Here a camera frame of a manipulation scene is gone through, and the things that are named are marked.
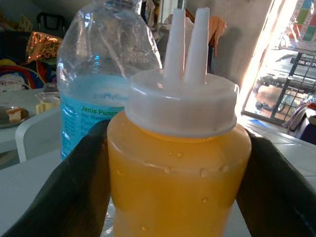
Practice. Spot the orange squeeze bottle twin nozzles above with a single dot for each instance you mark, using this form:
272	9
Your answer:
172	185

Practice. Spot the colourful fabric bag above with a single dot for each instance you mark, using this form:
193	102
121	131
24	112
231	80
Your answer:
22	74

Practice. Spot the orange hanging cloth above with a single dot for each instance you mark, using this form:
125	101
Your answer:
217	29

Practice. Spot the purple cloth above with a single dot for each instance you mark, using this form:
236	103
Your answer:
300	118

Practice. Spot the white plastic chair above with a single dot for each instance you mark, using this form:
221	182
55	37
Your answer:
37	133

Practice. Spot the orange foil snack bag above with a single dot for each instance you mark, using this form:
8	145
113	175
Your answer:
43	45

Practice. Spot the round metal plate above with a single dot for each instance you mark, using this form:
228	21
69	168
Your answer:
5	121

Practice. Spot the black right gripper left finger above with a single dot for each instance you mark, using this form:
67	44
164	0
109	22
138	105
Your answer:
74	187

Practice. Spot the black metal gate grille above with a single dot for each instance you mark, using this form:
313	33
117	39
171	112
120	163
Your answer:
295	66

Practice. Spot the dark parked car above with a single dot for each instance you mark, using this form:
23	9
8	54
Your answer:
279	74

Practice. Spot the clear water bottle blue label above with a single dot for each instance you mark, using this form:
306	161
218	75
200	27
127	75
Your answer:
98	61

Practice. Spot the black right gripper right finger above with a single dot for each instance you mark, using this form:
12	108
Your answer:
276	197

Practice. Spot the piece of cake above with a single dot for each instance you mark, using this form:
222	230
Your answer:
14	115

